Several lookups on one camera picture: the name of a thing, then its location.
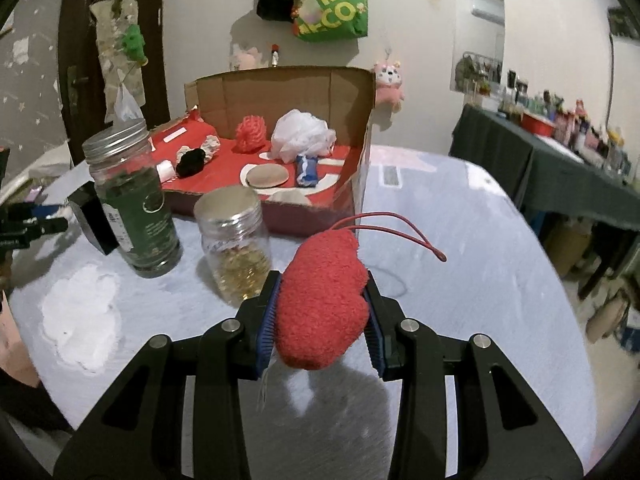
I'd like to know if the red plush heart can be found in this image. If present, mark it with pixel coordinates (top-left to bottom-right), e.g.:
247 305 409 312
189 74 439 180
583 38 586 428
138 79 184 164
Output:
274 211 447 382

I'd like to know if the round beige powder puff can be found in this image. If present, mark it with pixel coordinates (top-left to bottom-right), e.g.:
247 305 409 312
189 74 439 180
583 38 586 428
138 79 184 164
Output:
246 164 288 190

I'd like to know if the black fuzzy scrunchie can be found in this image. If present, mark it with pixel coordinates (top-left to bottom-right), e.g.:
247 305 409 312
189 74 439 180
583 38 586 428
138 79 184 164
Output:
176 148 206 179

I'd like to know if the white mesh pouch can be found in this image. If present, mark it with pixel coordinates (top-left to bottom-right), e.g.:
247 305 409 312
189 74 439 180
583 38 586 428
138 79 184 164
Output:
268 188 311 206

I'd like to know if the black rectangular box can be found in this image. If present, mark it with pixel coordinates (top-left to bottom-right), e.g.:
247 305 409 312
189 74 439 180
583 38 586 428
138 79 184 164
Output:
67 181 118 255

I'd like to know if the green tea glass jar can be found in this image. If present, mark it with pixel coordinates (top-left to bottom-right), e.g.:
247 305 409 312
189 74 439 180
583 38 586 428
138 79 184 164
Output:
82 119 182 278

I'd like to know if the clear jar with gold capsules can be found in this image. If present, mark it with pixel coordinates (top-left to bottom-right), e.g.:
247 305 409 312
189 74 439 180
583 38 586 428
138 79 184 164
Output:
194 184 271 307

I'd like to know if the dark wooden door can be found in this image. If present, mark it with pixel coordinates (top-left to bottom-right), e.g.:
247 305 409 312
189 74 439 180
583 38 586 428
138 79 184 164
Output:
58 0 169 164

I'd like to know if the plastic bag on door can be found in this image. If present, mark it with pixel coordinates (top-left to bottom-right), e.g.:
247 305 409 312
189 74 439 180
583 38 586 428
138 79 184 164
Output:
114 84 143 122

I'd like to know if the blue white tube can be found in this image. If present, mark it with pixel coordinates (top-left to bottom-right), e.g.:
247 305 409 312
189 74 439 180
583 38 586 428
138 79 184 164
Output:
295 155 319 188

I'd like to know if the red lined cardboard box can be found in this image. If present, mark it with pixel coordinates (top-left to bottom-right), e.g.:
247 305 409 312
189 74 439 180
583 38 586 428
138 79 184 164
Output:
152 66 374 237

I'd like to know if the beige scrunchie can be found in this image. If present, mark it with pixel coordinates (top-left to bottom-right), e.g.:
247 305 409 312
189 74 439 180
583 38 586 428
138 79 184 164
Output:
176 134 221 164

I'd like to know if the green plush on door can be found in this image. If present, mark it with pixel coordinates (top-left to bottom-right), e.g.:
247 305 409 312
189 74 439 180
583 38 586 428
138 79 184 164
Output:
122 24 148 66

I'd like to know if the white mesh bath pouf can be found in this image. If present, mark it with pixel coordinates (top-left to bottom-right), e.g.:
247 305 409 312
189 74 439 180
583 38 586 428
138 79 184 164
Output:
270 110 336 162

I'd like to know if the red knitted ball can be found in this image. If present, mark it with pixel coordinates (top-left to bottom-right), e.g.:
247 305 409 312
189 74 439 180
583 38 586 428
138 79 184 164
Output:
235 115 267 153

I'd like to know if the table with dark green cloth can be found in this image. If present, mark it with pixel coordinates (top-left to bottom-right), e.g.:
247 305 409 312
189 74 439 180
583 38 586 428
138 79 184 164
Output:
449 105 640 231

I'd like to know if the red basin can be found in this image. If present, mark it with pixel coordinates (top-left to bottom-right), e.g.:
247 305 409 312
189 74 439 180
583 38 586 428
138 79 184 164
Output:
521 112 555 138

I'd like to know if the green MECO tote bag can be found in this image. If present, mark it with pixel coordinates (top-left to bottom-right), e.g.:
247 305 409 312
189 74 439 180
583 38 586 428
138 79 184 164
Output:
293 0 369 42

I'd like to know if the pink plush right wall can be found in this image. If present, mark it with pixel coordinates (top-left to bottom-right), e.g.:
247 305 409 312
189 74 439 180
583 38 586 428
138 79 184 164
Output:
372 61 405 113

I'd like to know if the pink plush wall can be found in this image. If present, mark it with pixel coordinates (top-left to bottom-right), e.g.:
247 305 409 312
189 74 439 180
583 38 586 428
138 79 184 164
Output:
230 44 265 72
372 61 405 113

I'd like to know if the pink plush left wall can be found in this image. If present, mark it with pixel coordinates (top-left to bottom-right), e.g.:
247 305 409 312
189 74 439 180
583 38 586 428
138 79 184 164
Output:
230 44 265 72

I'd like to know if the wall mirror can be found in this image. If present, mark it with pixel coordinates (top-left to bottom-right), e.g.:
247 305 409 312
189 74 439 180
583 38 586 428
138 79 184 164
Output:
451 0 506 92

